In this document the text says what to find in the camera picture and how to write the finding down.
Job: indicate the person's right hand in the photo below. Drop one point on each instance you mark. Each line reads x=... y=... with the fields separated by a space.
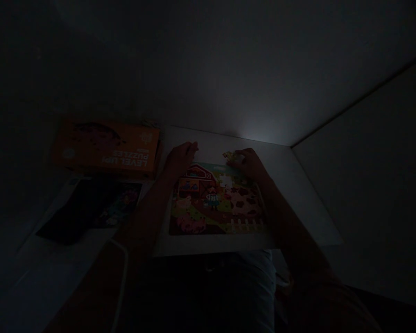
x=247 y=163

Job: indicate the person's left hand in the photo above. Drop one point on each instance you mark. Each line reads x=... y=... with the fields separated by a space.
x=179 y=156

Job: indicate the person's left fingers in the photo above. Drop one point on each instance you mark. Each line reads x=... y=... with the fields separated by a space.
x=189 y=148

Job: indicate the person's right fingers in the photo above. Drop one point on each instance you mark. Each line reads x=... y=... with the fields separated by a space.
x=238 y=156

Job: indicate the yellow puzzle piece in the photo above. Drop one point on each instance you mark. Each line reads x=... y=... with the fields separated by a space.
x=229 y=155

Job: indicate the farm scene jigsaw puzzle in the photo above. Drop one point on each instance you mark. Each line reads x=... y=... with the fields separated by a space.
x=216 y=203

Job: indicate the orange puzzle box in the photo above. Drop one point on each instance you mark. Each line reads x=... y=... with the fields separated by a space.
x=107 y=149

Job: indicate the dark picture puzzle board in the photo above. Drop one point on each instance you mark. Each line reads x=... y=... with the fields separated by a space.
x=93 y=208

